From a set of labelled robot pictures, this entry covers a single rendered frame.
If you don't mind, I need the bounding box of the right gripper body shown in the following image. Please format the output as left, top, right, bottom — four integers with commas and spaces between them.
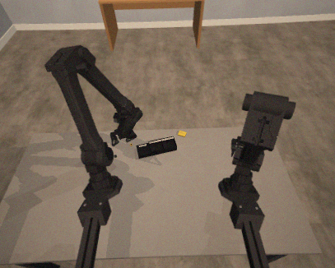
231, 136, 244, 147

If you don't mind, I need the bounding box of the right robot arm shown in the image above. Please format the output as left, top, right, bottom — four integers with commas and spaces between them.
222, 91, 296, 196

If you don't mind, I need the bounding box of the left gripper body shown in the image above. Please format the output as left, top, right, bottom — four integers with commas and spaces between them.
110, 125, 137, 140

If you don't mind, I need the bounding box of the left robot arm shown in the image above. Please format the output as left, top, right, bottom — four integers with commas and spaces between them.
44, 45, 142, 194

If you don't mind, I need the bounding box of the black rack of labelled bins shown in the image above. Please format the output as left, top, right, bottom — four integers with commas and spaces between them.
137, 136, 177, 159

